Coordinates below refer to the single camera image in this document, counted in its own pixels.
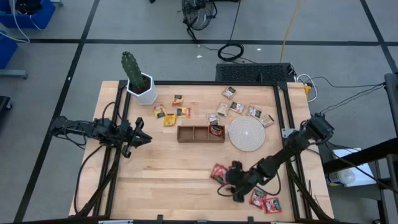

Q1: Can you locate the red tea packet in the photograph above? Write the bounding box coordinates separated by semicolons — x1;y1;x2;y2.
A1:
208;124;224;138
249;188;267;210
264;197;283;215
210;163;230;186

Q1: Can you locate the white paper sheet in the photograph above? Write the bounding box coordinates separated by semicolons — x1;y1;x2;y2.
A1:
326;147;377;188

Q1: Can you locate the wooden three-compartment tray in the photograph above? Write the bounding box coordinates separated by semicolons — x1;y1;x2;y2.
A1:
177;124;226;144

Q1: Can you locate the yellow hanging cable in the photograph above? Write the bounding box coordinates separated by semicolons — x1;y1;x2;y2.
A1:
279;0;302;63

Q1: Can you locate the black hanging cable with coil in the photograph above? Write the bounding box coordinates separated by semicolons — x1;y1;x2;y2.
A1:
216;0;249;65

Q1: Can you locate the black aluminium table frame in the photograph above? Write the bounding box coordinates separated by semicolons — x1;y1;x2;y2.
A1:
70;80;335;224

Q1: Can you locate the black perforated computer case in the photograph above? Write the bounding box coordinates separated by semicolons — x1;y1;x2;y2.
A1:
215;62;296;83

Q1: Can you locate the round woven placemat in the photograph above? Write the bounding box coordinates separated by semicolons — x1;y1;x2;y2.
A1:
228;115;267;152

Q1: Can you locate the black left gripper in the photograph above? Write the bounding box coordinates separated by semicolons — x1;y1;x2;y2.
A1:
118;117;152;159

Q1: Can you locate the white hexagonal plant pot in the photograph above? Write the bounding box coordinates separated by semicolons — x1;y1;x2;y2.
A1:
126;72;159;106

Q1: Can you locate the large blue bin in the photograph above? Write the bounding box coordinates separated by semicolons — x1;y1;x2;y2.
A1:
0;0;57;29

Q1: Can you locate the grey metal post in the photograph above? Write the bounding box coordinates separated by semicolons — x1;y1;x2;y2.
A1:
384;73;398;138

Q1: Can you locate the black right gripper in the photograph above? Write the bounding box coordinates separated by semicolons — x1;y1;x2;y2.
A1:
226;161;259;203

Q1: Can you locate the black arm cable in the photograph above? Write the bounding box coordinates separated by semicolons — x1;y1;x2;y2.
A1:
73;144;105;215

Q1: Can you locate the black side desk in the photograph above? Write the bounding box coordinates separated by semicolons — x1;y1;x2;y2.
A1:
322;136;398;224

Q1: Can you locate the yellow tea packet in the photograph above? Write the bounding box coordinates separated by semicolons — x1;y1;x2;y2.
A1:
163;113;177;128

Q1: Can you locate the black caster foot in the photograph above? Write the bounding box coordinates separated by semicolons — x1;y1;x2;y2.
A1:
0;95;13;116

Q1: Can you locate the green cactus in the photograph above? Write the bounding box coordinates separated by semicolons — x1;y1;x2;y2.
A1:
120;50;146;90

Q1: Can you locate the small blue bin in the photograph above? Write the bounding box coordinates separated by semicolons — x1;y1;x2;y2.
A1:
0;30;19;70

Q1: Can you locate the black floor fan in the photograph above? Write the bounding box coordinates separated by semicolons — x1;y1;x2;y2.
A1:
181;0;218;43

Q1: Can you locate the grey metal cart base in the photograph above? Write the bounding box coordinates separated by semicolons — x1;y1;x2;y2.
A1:
0;68;29;80

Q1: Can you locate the white cable in bin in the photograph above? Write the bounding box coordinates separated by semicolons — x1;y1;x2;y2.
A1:
7;0;43;44

